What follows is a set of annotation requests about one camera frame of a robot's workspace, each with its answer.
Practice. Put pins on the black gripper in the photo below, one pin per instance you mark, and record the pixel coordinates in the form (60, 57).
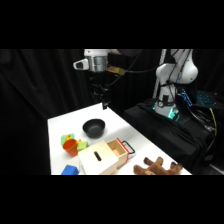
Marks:
(98, 83)

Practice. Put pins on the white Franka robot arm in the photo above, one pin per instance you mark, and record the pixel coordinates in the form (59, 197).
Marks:
(173, 71)

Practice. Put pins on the black bowl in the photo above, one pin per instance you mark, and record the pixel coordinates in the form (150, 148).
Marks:
(94, 128)

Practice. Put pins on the small orange toy piece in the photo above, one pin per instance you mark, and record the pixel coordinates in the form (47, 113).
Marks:
(69, 136)

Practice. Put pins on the lime green toy block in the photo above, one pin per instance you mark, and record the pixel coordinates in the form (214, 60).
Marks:
(82, 146)

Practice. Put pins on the orange plastic cup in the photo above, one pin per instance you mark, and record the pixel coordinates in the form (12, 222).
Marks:
(70, 147)

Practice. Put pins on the wooden box with slot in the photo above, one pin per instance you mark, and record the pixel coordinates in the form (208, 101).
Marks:
(97, 158)

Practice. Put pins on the black curtain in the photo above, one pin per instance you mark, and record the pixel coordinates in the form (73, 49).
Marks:
(36, 100)

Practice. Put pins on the green lit base unit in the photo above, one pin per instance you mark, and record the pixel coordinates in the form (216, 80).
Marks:
(170, 112)

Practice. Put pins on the black cloth covered stand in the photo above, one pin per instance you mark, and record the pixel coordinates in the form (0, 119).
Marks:
(166, 133)

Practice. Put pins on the blue toy block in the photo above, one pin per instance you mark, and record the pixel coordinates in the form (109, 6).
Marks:
(69, 170)

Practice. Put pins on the brown plush toy animal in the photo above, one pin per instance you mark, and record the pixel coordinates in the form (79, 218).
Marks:
(156, 168)

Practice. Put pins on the backlit keyboard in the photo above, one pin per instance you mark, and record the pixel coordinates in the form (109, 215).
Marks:
(207, 99)

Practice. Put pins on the tan wrist mount bracket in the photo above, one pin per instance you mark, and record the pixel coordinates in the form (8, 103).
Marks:
(116, 70)

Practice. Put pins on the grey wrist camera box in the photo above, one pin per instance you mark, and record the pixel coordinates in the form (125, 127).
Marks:
(81, 64)

